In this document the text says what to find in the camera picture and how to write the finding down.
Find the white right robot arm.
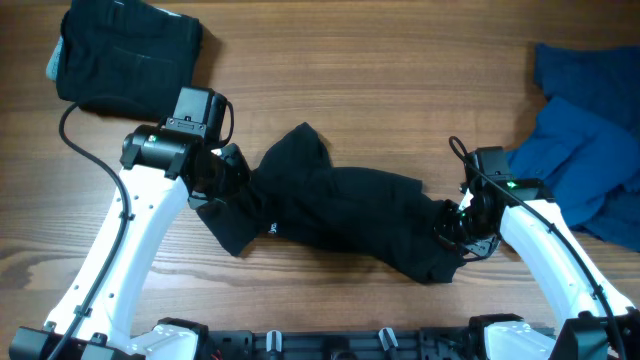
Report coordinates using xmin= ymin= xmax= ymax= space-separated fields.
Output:
xmin=434 ymin=179 xmax=639 ymax=359

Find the blue polo shirt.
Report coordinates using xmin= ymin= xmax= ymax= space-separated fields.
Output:
xmin=507 ymin=97 xmax=639 ymax=251

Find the black t-shirt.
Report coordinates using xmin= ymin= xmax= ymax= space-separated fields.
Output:
xmin=196 ymin=123 xmax=464 ymax=284

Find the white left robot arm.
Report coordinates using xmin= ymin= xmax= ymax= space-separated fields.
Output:
xmin=9 ymin=125 xmax=248 ymax=359

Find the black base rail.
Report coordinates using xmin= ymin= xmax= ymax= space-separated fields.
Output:
xmin=203 ymin=327 xmax=481 ymax=360

